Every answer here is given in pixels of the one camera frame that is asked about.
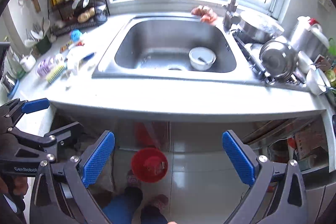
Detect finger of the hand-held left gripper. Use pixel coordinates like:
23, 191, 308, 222
8, 122, 84, 151
0, 98, 50, 125

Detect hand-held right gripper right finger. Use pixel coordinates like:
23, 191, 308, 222
222, 130, 307, 224

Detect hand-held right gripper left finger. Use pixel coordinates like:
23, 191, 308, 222
29, 131, 116, 224

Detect red plastic bin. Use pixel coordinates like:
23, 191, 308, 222
131, 147, 168, 183

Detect white paper towel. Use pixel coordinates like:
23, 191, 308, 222
66, 49, 87, 75

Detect person's left hand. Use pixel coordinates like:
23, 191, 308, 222
0, 176, 29, 194

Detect steel utensil with blue rim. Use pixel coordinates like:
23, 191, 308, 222
0, 73, 20, 98

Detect steel cabinet door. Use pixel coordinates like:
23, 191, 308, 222
115, 120, 170, 152

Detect green bristle scrub brush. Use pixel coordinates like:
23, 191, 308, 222
45, 63, 67, 83

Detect purple striped sponge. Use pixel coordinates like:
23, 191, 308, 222
36, 57, 54, 77

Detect beige cabinet door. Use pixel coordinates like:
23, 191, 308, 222
169, 121, 244, 153

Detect pink patterned slipper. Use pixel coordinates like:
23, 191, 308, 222
126, 170, 142, 189
151, 195, 169, 210

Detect white lidded ceramic jar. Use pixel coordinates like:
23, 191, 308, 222
20, 55, 36, 72

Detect blue trousers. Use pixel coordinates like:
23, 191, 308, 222
102, 187, 168, 224

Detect open cabinet shelf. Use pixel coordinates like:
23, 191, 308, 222
241, 116, 331, 174

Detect bundle of utensils in mug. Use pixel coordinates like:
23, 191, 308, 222
25, 18, 50, 42

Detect dish drain rack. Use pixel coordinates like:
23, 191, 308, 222
232, 30, 307, 86

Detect yellow loofah sponge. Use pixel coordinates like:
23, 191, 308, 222
77, 7, 95, 23

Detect white bowl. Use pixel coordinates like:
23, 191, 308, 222
189, 47, 217, 70

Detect stainless steel bowl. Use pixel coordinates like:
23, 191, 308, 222
259, 40, 300, 79

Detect stack of white bowls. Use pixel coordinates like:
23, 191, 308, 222
306, 68, 331, 95

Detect stainless steel sink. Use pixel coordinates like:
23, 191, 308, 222
92, 15, 256, 83

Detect stainless steel pot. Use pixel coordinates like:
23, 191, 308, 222
238, 11, 285, 43

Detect white electric kettle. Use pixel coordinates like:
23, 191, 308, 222
290, 16, 330, 52

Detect orange dish cloth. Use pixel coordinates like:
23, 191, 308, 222
191, 5, 217, 24

